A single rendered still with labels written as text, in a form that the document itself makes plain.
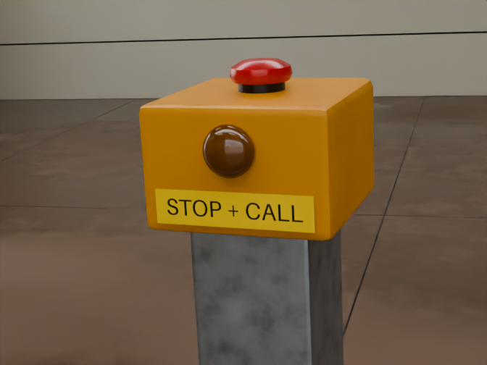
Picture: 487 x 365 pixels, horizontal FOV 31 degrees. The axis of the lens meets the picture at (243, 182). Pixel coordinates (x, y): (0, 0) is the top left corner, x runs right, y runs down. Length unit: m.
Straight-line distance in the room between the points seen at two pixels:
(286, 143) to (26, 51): 7.66
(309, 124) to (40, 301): 2.81
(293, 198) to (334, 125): 0.05
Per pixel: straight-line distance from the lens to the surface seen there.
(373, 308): 3.01
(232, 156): 0.50
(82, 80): 7.94
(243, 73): 0.55
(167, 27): 7.59
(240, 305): 0.57
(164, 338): 2.85
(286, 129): 0.50
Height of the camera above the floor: 1.16
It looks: 14 degrees down
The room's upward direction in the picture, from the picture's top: 3 degrees counter-clockwise
